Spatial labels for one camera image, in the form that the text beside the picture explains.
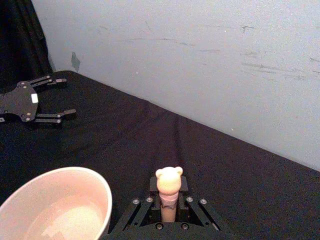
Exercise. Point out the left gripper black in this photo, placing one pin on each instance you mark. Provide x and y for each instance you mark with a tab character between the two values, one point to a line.
17	100

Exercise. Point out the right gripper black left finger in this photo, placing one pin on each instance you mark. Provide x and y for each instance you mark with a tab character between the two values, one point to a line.
154	190

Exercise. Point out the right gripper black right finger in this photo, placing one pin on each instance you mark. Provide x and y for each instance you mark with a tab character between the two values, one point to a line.
183	200

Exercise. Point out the cream bear-headed stick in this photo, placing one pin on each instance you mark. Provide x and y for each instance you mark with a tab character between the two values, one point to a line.
168	181

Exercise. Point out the black table cloth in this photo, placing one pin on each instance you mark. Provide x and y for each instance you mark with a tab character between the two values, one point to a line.
175	155

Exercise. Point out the black hanging curtain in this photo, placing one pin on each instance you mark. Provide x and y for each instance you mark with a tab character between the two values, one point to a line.
20	37

